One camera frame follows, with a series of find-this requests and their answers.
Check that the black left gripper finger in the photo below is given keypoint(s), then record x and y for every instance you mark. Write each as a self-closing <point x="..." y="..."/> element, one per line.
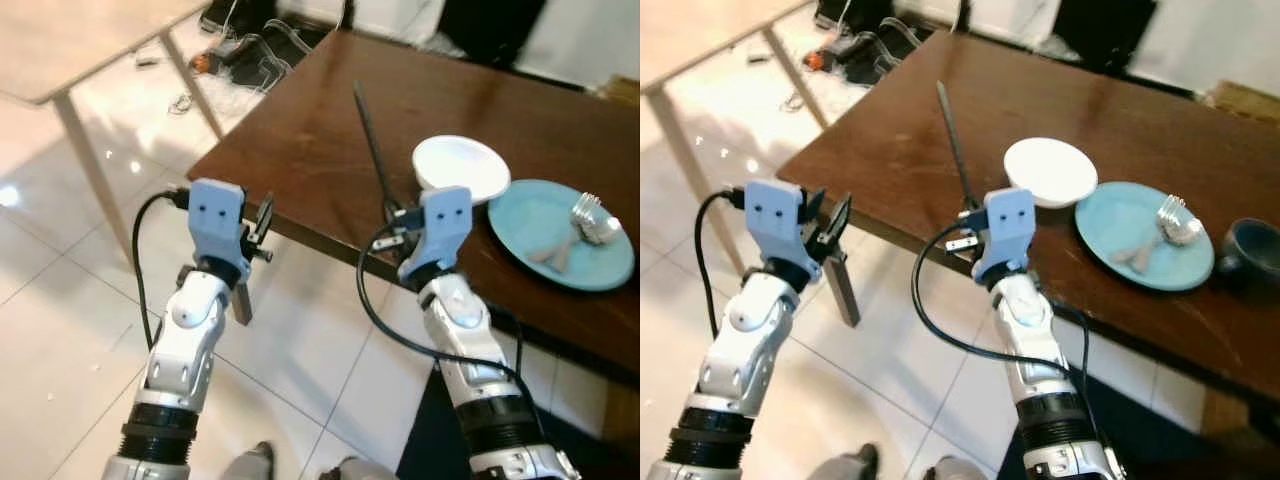
<point x="815" y="203"/>
<point x="268" y="218"/>
<point x="252" y="208"/>
<point x="840" y="228"/>

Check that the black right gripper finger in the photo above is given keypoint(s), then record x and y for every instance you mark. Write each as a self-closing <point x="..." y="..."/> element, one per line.
<point x="978" y="218"/>
<point x="966" y="216"/>
<point x="389" y="214"/>
<point x="403" y="217"/>

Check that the long thin black utensil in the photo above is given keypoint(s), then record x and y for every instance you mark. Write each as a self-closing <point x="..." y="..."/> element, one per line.
<point x="371" y="140"/>
<point x="955" y="140"/>

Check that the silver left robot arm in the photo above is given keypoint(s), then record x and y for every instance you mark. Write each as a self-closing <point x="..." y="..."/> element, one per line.
<point x="745" y="350"/>
<point x="185" y="340"/>

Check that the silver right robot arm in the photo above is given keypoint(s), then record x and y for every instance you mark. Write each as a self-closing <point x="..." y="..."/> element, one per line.
<point x="480" y="370"/>
<point x="1050" y="370"/>

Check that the dark table leg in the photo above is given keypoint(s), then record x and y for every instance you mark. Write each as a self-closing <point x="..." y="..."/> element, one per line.
<point x="846" y="290"/>
<point x="242" y="305"/>

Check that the small white plate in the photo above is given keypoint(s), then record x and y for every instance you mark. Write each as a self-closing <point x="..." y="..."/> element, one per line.
<point x="460" y="165"/>
<point x="1050" y="170"/>

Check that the dark brown wooden table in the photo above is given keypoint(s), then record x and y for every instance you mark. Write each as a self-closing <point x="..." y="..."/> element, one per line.
<point x="1100" y="100"/>
<point x="450" y="100"/>

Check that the large light blue plate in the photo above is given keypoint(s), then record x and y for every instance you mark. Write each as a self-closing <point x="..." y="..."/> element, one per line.
<point x="1120" y="220"/>
<point x="545" y="225"/>

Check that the small orange object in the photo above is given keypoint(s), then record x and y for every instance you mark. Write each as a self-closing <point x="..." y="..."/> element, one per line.
<point x="205" y="63"/>
<point x="816" y="60"/>

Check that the black equipment pile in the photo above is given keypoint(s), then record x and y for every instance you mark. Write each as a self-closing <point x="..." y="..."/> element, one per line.
<point x="870" y="45"/>
<point x="260" y="45"/>

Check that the large black box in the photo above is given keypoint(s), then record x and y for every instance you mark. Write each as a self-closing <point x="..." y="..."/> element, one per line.
<point x="1105" y="30"/>
<point x="490" y="30"/>

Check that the light wooden table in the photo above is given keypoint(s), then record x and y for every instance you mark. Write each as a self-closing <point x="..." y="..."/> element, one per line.
<point x="690" y="35"/>
<point x="70" y="40"/>

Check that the grey robot left leg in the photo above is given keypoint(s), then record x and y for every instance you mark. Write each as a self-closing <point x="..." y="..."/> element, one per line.
<point x="250" y="462"/>
<point x="850" y="465"/>

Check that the grey robot leg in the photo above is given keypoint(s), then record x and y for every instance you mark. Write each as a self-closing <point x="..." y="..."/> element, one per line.
<point x="955" y="470"/>
<point x="250" y="462"/>
<point x="850" y="465"/>
<point x="355" y="470"/>

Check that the brown cardboard box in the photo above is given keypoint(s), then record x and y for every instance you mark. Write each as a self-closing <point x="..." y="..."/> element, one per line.
<point x="622" y="90"/>
<point x="1245" y="100"/>

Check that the grey robot right leg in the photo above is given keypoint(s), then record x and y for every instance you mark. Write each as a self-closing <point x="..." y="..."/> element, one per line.
<point x="355" y="470"/>
<point x="955" y="470"/>

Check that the dark blue bowl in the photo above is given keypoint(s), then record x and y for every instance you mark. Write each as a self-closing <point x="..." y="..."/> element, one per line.
<point x="1250" y="255"/>

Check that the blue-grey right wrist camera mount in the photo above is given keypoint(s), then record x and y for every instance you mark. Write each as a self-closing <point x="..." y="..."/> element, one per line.
<point x="445" y="215"/>
<point x="1010" y="220"/>

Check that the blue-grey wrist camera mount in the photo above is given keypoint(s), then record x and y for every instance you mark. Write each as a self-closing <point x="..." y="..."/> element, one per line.
<point x="775" y="215"/>
<point x="215" y="215"/>
<point x="1010" y="220"/>
<point x="445" y="215"/>

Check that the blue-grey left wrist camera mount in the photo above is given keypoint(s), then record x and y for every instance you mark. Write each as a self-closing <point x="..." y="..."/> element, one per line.
<point x="215" y="215"/>
<point x="775" y="215"/>

